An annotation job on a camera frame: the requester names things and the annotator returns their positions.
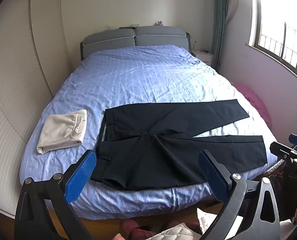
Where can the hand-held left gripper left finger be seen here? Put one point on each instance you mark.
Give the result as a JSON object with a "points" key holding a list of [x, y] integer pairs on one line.
{"points": [[81, 175]]}

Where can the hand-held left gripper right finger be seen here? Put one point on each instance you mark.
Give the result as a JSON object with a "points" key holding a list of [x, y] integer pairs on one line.
{"points": [[213, 175]]}

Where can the black pants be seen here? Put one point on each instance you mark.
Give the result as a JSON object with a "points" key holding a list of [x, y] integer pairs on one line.
{"points": [[143, 155]]}

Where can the folded white garment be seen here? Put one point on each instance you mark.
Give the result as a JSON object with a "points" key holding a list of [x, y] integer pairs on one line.
{"points": [[61, 132]]}

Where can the pink fluffy cushion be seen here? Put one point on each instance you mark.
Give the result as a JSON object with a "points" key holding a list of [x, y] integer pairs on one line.
{"points": [[256, 100]]}

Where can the pink slipper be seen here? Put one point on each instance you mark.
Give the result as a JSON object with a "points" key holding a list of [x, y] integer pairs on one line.
{"points": [[129, 225]]}

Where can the white quilted jacket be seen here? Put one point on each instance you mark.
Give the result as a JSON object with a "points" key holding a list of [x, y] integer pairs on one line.
{"points": [[173, 232]]}

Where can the red patterned trousers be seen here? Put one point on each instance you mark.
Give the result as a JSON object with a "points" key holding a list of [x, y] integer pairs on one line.
{"points": [[143, 231]]}

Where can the barred window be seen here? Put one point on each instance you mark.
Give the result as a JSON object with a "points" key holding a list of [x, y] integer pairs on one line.
{"points": [[288, 42]]}

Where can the bed with blue checked sheet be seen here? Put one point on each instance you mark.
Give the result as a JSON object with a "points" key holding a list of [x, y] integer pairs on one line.
{"points": [[143, 80]]}

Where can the white nightstand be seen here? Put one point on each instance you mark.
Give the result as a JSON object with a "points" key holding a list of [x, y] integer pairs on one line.
{"points": [[204, 57]]}

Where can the white ribbed wardrobe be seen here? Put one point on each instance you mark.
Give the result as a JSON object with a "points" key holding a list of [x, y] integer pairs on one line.
{"points": [[13, 67]]}

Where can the clear bottle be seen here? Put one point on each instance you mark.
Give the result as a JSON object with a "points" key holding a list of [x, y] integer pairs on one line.
{"points": [[195, 45]]}

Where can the grey padded headboard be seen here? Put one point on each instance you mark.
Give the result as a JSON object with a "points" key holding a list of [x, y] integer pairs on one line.
{"points": [[113, 37]]}

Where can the green curtain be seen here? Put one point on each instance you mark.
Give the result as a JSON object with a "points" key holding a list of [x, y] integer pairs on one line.
{"points": [[219, 17]]}

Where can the dark flat book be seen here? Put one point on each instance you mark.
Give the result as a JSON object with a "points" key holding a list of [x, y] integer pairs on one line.
{"points": [[128, 26]]}

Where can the small purple toy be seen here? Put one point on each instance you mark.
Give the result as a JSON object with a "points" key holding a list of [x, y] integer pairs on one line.
{"points": [[160, 23]]}

